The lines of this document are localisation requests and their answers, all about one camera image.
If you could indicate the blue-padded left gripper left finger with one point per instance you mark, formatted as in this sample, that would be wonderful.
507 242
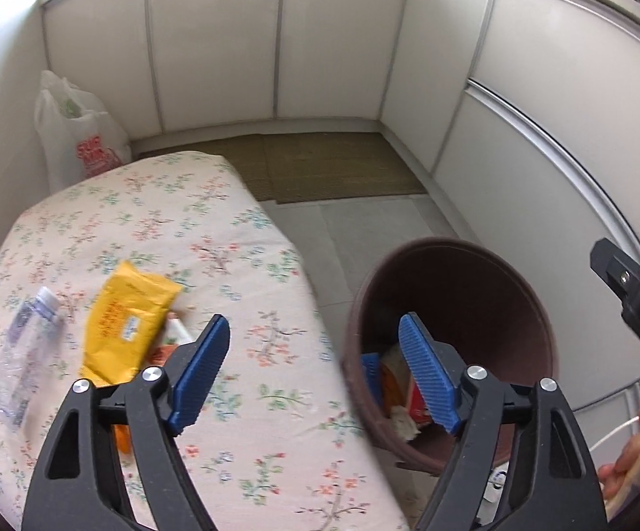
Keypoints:
78 481

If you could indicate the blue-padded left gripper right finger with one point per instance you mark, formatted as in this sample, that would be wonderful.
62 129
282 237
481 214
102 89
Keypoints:
551 482

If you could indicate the clear plastic water bottle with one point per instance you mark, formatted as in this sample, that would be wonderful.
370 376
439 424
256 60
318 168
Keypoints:
30 338

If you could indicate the yellow snack packet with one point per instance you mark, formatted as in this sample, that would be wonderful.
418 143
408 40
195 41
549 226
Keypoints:
123 322

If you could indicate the white paper tissue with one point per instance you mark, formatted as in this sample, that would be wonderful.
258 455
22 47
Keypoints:
403 424

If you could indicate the dark brown trash bin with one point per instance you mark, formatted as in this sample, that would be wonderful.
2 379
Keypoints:
467 297

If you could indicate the white kitchen cabinets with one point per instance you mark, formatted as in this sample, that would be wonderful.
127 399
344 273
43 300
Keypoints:
522 118

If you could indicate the right hand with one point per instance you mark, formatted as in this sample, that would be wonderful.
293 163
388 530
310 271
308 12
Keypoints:
620 481

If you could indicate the white power strip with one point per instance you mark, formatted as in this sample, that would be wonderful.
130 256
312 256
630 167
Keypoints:
492 494

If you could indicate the orange carrot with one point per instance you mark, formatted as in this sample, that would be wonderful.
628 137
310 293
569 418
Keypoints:
123 438

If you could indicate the white pecan snack packet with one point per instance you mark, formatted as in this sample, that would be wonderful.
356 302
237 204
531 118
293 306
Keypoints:
172 335

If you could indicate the red snack wrapper in bin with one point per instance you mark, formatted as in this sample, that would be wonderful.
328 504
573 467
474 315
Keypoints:
399 389

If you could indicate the floral tablecloth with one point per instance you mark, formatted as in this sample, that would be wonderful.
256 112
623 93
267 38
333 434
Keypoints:
276 446

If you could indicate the white plastic shopping bag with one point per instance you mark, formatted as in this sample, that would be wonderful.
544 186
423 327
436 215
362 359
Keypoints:
79 136

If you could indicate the olive green floor mat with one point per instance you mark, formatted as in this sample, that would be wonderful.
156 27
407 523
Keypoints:
312 166

